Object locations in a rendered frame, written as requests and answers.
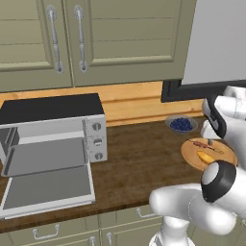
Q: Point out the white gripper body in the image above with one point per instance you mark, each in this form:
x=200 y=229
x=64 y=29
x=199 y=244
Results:
x=209 y=132

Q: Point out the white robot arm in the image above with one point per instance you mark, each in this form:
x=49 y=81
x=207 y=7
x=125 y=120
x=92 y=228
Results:
x=192 y=205

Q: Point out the kebab skewer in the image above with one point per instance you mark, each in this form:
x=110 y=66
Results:
x=201 y=145

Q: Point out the baguette bread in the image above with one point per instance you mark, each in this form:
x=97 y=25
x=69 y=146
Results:
x=205 y=157

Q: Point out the silver toaster oven knob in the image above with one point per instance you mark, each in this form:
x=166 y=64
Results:
x=98 y=141
x=96 y=126
x=99 y=156

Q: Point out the olive base cupboard door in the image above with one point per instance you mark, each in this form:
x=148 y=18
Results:
x=134 y=235
x=80 y=241

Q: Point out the silver toaster oven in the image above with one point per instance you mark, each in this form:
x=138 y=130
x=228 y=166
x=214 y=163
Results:
x=48 y=109

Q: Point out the grey toaster oven tray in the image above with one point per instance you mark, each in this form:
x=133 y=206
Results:
x=44 y=157

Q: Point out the toaster oven door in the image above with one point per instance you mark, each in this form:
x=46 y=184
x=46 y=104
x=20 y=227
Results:
x=48 y=190

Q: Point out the round wooden plate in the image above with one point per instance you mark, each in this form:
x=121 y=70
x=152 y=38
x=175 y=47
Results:
x=192 y=157

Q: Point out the bowl of blueberries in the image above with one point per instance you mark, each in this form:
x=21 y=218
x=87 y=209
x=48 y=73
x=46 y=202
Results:
x=181 y=124

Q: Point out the olive drawer front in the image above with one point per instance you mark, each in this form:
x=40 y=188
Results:
x=128 y=214
x=73 y=229

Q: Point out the grey and black wall appliance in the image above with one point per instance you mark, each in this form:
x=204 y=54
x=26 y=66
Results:
x=217 y=41

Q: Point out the olive wall cupboard door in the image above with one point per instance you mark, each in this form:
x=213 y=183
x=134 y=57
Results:
x=128 y=35
x=25 y=38

